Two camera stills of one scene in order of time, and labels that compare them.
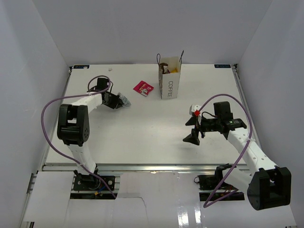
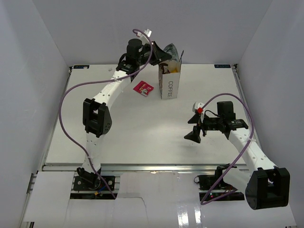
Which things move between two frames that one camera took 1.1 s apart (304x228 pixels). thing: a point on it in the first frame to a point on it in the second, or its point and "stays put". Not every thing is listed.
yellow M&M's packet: [175, 70] stays put
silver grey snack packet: [126, 102] to [171, 49]
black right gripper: [193, 137] stays put
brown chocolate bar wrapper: [164, 67] stays put
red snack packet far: [143, 88] stays put
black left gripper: [117, 100] to [158, 54]
